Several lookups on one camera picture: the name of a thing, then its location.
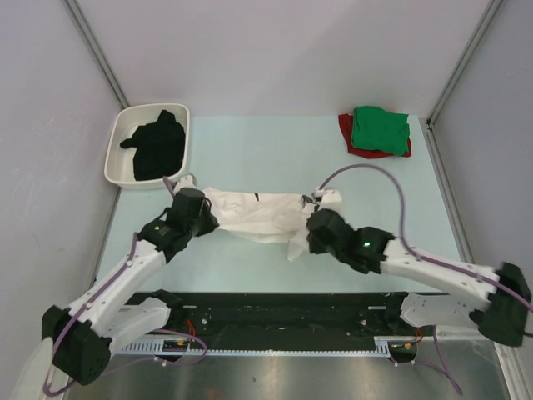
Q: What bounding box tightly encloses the right aluminium corner post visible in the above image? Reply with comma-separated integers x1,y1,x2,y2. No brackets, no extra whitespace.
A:
425,0,507,126

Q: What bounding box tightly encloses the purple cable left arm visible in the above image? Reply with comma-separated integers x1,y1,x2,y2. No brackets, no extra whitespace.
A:
43,177,208,397

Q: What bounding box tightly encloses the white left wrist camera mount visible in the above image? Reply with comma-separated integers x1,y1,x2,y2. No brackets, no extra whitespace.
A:
173,173,197,194

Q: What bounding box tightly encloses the aluminium corner post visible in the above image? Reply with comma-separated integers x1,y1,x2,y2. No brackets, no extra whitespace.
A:
425,0,507,126
61,0,130,109

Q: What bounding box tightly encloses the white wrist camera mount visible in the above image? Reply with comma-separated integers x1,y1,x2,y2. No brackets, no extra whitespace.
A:
173,173,197,194
311,188,342,212

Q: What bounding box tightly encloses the white plastic bin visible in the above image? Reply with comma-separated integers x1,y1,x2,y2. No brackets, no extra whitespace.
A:
104,103,190,190

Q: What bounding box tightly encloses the white slotted cable duct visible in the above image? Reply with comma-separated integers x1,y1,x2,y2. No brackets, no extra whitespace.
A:
112,336,395,359

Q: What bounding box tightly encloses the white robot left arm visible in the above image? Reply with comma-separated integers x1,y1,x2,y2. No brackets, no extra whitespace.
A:
42,187,218,385

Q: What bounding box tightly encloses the black t-shirt in bin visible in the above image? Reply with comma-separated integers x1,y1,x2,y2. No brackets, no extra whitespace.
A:
120,110,186,181

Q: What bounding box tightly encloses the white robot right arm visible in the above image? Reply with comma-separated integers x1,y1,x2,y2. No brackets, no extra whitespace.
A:
306,209,532,347

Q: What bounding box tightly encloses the left aluminium corner post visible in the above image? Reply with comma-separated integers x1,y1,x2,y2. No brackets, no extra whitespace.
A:
61,0,130,109

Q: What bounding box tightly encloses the green folded t-shirt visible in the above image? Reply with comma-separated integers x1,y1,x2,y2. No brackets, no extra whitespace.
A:
351,106,410,157

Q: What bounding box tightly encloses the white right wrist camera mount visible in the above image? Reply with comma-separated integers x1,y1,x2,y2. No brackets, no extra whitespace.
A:
311,188,342,212

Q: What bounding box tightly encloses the red folded t-shirt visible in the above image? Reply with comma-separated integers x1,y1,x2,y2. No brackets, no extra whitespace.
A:
338,113,412,159

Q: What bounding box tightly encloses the white t-shirt with robot print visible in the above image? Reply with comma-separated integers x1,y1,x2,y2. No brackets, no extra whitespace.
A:
203,187,323,262

